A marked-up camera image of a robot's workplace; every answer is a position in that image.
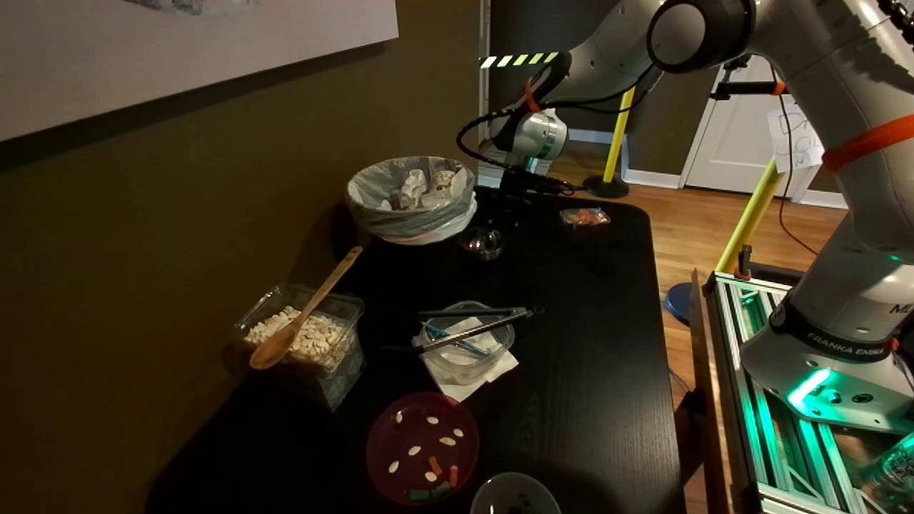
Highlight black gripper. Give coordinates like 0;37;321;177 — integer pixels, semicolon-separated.
492;163;580;234

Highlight clear plastic bowl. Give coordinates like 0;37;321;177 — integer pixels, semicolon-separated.
418;299;521;361

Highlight dark red round plate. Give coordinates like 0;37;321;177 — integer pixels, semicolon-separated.
364;389;484;507

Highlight clear bag of orange candy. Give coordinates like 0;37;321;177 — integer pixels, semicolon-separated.
557;204;615;232

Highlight trash bin with white liner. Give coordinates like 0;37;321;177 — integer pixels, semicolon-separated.
344;153;481;252

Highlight black tongs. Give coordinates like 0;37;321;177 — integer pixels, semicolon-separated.
415;303;538;353

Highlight yellow pole with black base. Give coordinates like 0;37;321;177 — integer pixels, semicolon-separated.
584;85;640;200

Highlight yellow black striped bar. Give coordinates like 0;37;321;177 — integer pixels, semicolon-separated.
477;47;565;72

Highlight white paper napkin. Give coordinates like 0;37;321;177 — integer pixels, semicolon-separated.
412;317;522;406

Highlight blue round object on floor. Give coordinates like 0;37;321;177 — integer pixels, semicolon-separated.
661;279;701;327

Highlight wooden spoon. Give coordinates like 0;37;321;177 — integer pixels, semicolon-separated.
245;243;370;374

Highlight yellow slanted pole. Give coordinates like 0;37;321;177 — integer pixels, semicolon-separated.
715;157;789;276

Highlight clear container of white pieces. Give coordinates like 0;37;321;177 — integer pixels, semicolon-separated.
231;279;370;414

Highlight white door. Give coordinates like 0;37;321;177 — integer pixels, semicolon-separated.
681;55;828;200

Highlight white hanging paper tag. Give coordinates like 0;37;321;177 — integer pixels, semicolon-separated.
779;103;828;177

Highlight wooden board beside frame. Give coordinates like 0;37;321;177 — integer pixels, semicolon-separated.
688;267;737;514

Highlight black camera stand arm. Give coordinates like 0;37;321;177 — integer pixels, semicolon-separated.
708;57;791;103

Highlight white board on wall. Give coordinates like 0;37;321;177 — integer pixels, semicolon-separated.
0;0;402;146

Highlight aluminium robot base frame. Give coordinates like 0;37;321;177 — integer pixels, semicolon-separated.
708;267;914;514

